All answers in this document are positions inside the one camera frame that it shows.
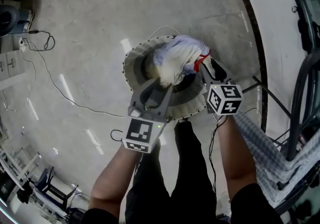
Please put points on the black frame chair blue seat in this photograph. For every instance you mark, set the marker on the black frame chair blue seat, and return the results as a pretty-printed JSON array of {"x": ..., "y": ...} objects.
[{"x": 52, "y": 190}]

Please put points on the white metal table frame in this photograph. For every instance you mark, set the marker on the white metal table frame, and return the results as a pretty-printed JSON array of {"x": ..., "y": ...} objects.
[{"x": 22, "y": 168}]

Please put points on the cream shirt with red collar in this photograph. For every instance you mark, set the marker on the cream shirt with red collar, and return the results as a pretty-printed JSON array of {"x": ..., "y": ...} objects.
[{"x": 180, "y": 57}]

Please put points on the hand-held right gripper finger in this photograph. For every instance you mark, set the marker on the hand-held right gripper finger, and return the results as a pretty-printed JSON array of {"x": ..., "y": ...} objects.
[
  {"x": 206, "y": 75},
  {"x": 222, "y": 71}
]

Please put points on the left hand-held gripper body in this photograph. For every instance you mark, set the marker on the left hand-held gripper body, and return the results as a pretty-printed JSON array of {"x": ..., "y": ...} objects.
[{"x": 140, "y": 132}]

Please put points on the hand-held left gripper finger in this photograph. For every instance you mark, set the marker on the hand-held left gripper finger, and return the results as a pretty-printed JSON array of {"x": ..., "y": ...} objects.
[
  {"x": 140, "y": 92},
  {"x": 166, "y": 102}
]

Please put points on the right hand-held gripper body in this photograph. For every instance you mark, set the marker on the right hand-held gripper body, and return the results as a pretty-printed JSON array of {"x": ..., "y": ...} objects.
[{"x": 225, "y": 100}]

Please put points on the blue checkered clothes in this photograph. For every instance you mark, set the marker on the blue checkered clothes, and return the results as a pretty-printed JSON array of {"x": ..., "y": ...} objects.
[{"x": 265, "y": 152}]

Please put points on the black window frame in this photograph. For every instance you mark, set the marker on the black window frame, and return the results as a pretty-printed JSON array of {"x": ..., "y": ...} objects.
[{"x": 312, "y": 5}]

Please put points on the person's left forearm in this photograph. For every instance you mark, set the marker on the person's left forearm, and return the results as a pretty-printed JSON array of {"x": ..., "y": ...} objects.
[{"x": 112, "y": 180}]

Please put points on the person's black clothing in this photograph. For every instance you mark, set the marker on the person's black clothing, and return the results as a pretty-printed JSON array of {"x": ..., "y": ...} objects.
[{"x": 190, "y": 168}]

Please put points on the white woven laundry basket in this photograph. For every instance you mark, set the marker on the white woven laundry basket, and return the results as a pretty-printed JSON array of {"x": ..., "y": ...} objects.
[{"x": 185, "y": 110}]

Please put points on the grey metal drying rack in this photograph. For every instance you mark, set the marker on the grey metal drying rack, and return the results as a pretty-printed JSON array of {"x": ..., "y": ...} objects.
[{"x": 293, "y": 117}]

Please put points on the white drawer desk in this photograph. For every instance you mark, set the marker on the white drawer desk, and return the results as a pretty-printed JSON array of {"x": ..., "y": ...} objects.
[{"x": 10, "y": 70}]

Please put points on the person's right forearm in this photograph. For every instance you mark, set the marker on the person's right forearm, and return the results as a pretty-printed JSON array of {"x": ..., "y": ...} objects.
[{"x": 235, "y": 158}]

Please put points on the white power strip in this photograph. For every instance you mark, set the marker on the white power strip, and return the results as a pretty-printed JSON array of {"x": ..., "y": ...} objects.
[{"x": 23, "y": 43}]

